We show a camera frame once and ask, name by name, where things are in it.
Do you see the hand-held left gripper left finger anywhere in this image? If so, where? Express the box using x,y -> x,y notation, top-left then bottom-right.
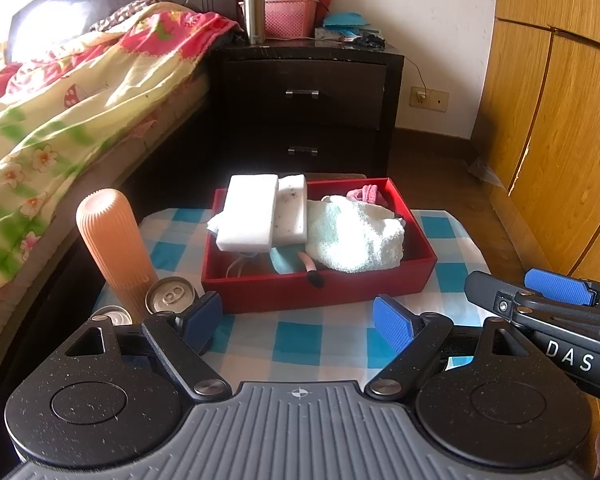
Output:
64,291 -> 231,403

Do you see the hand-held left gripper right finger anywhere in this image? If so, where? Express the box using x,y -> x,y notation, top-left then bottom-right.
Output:
365,294 -> 536,401

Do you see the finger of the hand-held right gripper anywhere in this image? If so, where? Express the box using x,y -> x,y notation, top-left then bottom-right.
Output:
464,270 -> 536,323
524,267 -> 600,308

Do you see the red cardboard box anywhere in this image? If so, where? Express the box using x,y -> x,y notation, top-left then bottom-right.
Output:
201,176 -> 438,315

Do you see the pale green towel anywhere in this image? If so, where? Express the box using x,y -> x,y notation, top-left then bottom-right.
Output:
305,194 -> 406,273

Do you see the pink brush with dark tip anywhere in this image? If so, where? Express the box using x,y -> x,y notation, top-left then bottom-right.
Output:
300,252 -> 326,288

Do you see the blue face mask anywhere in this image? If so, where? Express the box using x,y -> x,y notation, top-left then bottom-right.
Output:
224,247 -> 311,278

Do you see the dark pink cloth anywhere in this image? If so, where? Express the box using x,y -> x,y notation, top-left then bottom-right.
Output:
346,185 -> 388,207

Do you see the speckled white sponge block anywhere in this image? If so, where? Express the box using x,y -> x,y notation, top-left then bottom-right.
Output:
270,174 -> 310,248

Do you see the silver drink can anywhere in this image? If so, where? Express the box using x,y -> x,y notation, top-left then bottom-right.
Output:
145,276 -> 198,317
89,305 -> 133,328

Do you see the blue white checked tablecloth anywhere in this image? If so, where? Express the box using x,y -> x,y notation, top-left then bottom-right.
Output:
87,205 -> 503,396

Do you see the peach ribbed bottle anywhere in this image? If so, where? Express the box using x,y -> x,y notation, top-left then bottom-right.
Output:
76,188 -> 160,323

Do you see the clear plastic wrapper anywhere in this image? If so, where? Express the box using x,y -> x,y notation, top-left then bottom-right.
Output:
467,156 -> 508,188

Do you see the wooden wardrobe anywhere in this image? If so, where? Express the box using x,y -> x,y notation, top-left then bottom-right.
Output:
472,0 -> 600,311

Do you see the bed mattress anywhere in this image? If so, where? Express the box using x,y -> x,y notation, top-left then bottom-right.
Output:
0,75 -> 211,341

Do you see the floral quilt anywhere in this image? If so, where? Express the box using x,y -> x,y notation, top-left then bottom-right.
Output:
0,0 -> 241,306

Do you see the dark wooden nightstand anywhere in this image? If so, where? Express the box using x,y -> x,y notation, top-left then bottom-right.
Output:
209,40 -> 406,181

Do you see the small dark object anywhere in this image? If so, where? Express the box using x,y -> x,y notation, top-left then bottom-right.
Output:
355,30 -> 386,50

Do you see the small pale packet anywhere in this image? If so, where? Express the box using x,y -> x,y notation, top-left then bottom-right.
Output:
314,27 -> 356,41

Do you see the blue folded paper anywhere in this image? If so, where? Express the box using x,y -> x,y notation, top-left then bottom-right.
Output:
322,11 -> 373,31

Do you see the steel thermos flask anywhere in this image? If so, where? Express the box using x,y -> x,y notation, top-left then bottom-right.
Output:
242,0 -> 267,45

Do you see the pink plastic basket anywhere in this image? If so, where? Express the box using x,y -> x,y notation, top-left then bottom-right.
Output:
237,0 -> 322,40

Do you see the wall socket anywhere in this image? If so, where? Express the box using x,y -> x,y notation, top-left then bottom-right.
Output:
411,86 -> 450,112

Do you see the thin power cable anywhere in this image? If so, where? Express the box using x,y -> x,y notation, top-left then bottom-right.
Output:
400,55 -> 428,98

